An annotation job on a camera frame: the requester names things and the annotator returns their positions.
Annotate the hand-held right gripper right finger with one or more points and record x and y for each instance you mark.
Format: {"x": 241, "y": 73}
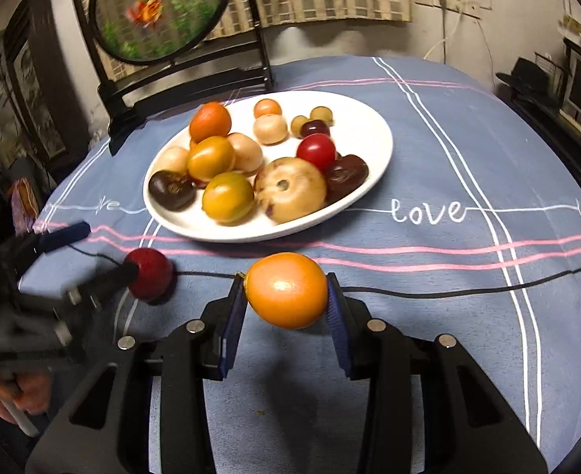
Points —
{"x": 337, "y": 326}

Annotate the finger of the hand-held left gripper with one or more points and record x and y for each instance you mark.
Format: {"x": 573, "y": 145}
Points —
{"x": 65, "y": 234}
{"x": 112, "y": 279}

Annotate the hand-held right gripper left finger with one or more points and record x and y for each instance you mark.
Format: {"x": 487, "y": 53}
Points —
{"x": 233, "y": 326}

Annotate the dark red plum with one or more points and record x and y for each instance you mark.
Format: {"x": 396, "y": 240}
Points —
{"x": 152, "y": 271}

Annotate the smooth orange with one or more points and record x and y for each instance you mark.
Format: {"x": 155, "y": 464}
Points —
{"x": 287, "y": 290}
{"x": 267, "y": 107}

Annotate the wrinkled dark passion fruit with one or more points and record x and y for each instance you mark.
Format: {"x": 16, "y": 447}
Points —
{"x": 172, "y": 189}

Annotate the green-yellow round fruit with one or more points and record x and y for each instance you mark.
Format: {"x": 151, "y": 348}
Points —
{"x": 228, "y": 196}

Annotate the pale yellow fruit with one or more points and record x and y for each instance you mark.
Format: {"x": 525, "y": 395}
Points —
{"x": 174, "y": 160}
{"x": 270, "y": 129}
{"x": 247, "y": 153}

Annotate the striped yellow pepino melon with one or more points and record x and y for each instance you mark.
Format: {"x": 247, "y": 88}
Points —
{"x": 290, "y": 196}

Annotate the dark maroon oblong fruit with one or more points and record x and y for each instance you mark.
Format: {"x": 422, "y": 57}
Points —
{"x": 345, "y": 172}

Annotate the yellow-orange round fruit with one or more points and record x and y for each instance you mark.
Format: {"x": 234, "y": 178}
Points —
{"x": 211, "y": 158}

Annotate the small bright red fruit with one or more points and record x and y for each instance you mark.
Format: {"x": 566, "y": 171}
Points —
{"x": 316, "y": 151}

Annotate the bumpy mandarin orange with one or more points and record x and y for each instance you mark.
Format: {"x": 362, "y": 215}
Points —
{"x": 210, "y": 121}

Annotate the dark purple plum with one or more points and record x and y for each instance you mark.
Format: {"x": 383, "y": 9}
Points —
{"x": 316, "y": 129}

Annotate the small tan longan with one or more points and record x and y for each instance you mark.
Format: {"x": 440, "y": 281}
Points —
{"x": 321, "y": 114}
{"x": 297, "y": 125}

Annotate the white oval plate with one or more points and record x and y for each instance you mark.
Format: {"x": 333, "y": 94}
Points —
{"x": 369, "y": 123}

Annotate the person's left hand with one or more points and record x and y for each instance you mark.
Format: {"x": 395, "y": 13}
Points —
{"x": 28, "y": 392}

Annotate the orange purple cloth bag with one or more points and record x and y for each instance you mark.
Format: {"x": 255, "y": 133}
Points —
{"x": 23, "y": 205}

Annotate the blue striped tablecloth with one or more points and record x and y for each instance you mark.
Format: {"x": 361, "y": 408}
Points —
{"x": 443, "y": 281}

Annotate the dark framed painting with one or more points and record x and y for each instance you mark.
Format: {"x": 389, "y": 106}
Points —
{"x": 28, "y": 84}

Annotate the black hat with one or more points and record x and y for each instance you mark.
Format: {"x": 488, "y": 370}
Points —
{"x": 527, "y": 81}

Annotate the white power strip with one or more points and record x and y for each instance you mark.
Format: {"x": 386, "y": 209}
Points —
{"x": 459, "y": 5}

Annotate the goldfish screen in black frame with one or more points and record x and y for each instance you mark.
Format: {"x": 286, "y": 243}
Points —
{"x": 162, "y": 10}

